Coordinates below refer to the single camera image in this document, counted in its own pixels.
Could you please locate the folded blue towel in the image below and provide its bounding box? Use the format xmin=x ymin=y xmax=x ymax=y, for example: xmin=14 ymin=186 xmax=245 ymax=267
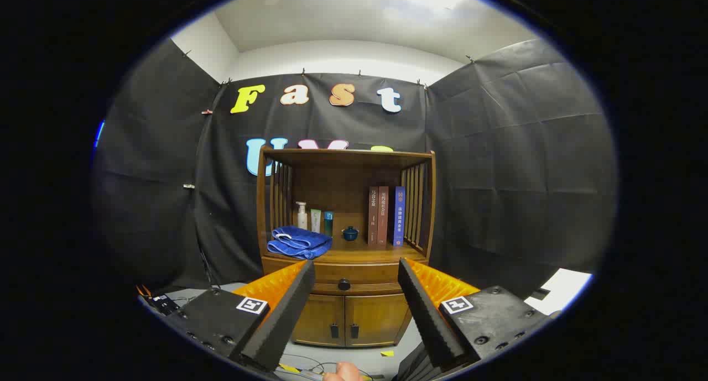
xmin=267 ymin=225 xmax=334 ymax=260

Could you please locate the dark brown book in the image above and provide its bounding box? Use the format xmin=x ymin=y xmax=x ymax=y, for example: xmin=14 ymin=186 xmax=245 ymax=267
xmin=368 ymin=186 xmax=379 ymax=246

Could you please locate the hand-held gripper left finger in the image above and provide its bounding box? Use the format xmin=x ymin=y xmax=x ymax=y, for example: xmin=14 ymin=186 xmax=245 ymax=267
xmin=166 ymin=259 xmax=316 ymax=372

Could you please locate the blue book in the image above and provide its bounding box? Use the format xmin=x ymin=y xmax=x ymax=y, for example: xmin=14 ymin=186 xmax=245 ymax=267
xmin=393 ymin=186 xmax=406 ymax=247

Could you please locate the wooden drawer with black knob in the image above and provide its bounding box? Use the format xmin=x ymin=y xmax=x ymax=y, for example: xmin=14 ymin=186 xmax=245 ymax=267
xmin=261 ymin=257 xmax=430 ymax=296

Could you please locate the wooden cabinet door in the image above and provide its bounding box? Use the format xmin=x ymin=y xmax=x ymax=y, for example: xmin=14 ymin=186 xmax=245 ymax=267
xmin=344 ymin=294 xmax=413 ymax=347
xmin=291 ymin=294 xmax=346 ymax=347

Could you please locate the wooden countertop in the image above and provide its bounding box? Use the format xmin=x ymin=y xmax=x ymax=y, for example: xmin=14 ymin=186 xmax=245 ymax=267
xmin=264 ymin=234 xmax=428 ymax=264

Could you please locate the black backdrop cloth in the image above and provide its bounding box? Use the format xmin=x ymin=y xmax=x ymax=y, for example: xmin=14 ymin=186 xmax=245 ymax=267
xmin=93 ymin=38 xmax=618 ymax=301

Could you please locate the black device with wires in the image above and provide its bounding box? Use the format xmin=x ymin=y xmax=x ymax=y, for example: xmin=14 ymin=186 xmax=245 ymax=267
xmin=138 ymin=294 xmax=180 ymax=316

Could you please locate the thin black floor cable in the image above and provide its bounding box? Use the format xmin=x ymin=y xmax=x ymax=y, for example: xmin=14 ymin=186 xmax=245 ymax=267
xmin=279 ymin=353 xmax=399 ymax=379

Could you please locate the brown wooden cabinet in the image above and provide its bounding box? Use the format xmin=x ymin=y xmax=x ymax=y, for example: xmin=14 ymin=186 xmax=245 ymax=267
xmin=256 ymin=146 xmax=437 ymax=348

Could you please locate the reddish brown book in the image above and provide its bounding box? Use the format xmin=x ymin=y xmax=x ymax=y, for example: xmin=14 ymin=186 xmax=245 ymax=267
xmin=378 ymin=186 xmax=389 ymax=247

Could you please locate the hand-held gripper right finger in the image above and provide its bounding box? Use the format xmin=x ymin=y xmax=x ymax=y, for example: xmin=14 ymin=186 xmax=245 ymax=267
xmin=397 ymin=258 xmax=562 ymax=370

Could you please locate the white board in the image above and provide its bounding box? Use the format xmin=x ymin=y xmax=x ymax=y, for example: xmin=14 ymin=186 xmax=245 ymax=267
xmin=524 ymin=268 xmax=594 ymax=316

